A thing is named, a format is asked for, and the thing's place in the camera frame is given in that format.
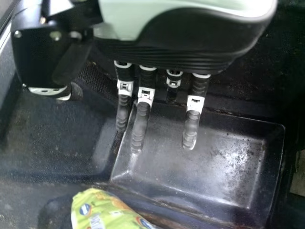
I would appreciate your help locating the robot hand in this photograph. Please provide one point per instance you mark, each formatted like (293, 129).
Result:
(171, 40)

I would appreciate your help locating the yellow-green biscuit packet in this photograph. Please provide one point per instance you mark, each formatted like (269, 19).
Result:
(107, 212)

